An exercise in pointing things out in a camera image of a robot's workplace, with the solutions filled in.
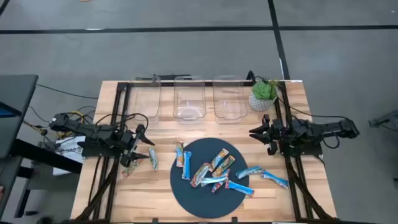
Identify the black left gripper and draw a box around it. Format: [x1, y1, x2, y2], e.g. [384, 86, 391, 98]
[118, 124, 155, 168]

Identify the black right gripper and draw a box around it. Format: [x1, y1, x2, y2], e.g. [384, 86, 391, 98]
[248, 114, 289, 156]

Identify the orange colourful granola bar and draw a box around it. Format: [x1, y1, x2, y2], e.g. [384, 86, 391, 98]
[175, 141, 185, 168]

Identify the blue red-ended granola bar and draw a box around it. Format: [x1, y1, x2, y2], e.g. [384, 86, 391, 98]
[224, 179, 255, 197]
[211, 169, 231, 194]

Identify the succulent in white pot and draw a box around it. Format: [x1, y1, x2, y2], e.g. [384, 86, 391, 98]
[248, 77, 280, 113]

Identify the clear plastic bin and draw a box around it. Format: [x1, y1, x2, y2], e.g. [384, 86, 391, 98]
[172, 75, 206, 121]
[129, 75, 162, 122]
[212, 75, 249, 121]

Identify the white paper sheet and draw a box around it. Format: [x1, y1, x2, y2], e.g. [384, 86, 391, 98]
[52, 135, 87, 177]

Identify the round dark blue placemat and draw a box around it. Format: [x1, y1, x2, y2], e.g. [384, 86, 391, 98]
[169, 137, 250, 219]

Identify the black desk support beam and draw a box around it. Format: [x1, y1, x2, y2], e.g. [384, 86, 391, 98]
[11, 138, 83, 175]

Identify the grey chair base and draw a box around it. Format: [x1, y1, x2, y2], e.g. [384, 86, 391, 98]
[368, 108, 398, 133]

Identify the black desk leg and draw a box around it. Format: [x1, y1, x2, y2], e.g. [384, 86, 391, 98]
[14, 167, 35, 218]

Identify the grey desk top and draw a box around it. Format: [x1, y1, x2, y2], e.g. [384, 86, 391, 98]
[0, 73, 39, 159]

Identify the black and blue device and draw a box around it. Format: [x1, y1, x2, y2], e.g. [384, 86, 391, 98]
[0, 101, 22, 119]

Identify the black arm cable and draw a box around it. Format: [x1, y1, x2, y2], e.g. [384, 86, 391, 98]
[275, 96, 353, 121]

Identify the black aluminium frame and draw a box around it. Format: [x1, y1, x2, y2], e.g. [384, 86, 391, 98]
[74, 79, 335, 223]

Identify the yellow cable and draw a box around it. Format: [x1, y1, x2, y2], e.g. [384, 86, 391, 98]
[23, 110, 85, 139]

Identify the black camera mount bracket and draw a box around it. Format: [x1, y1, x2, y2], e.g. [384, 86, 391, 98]
[154, 73, 192, 81]

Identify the black floor cable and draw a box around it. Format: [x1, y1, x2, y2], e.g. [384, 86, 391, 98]
[35, 83, 99, 100]

